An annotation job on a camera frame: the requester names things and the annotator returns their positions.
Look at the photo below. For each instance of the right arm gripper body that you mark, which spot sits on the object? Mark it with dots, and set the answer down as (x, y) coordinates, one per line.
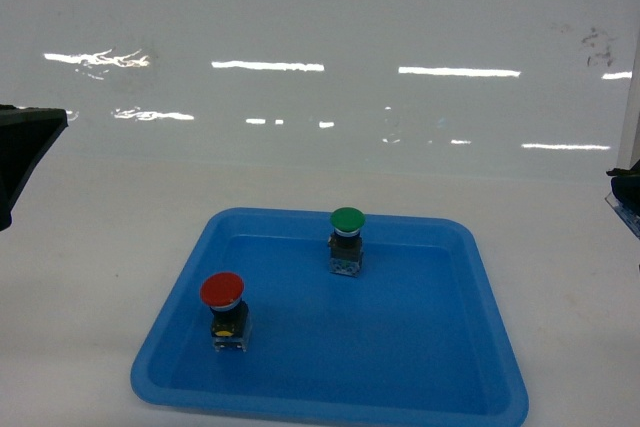
(624, 196)

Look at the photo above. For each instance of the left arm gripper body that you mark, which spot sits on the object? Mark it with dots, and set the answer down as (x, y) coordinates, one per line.
(26, 136)

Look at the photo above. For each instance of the red mushroom push button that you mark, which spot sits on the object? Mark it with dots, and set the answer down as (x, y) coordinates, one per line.
(231, 325)

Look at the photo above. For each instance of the blue plastic tray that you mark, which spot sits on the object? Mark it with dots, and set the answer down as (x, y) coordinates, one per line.
(416, 339)

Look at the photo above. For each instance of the green mushroom push button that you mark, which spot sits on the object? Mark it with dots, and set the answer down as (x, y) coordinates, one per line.
(345, 242)

